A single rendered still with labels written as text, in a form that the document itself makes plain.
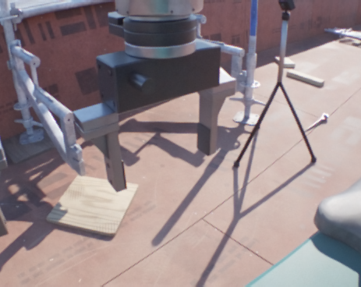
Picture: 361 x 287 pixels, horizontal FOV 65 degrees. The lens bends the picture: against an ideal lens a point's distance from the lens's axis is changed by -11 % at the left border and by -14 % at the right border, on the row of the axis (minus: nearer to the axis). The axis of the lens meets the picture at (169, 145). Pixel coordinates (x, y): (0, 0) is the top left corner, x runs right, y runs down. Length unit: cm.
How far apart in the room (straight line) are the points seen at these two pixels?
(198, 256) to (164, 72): 89
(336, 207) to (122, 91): 21
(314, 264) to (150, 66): 23
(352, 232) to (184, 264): 91
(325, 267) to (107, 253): 100
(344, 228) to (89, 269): 98
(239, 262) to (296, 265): 91
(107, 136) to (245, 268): 87
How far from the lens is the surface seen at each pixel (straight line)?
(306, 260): 23
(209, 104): 40
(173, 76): 33
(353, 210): 25
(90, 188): 143
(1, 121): 198
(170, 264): 112
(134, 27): 31
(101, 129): 32
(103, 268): 113
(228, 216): 129
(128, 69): 30
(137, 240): 120
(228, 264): 112
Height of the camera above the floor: 89
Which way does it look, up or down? 32 degrees down
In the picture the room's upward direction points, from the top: 2 degrees counter-clockwise
